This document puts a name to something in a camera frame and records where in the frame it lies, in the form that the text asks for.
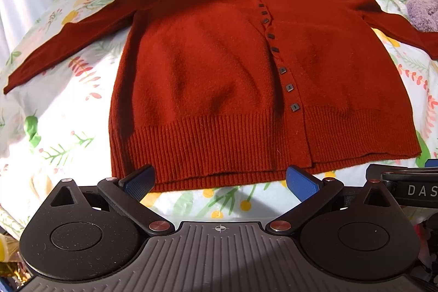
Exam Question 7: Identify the red knitted cardigan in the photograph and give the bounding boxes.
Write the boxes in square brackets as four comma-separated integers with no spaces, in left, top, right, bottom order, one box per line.
[4,0,437,191]

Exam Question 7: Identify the floral white bed sheet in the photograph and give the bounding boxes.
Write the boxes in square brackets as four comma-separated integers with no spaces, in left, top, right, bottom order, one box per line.
[1,0,437,237]

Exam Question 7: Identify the purple plush toy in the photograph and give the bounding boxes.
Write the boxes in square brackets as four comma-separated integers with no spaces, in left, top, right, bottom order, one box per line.
[406,0,438,33]

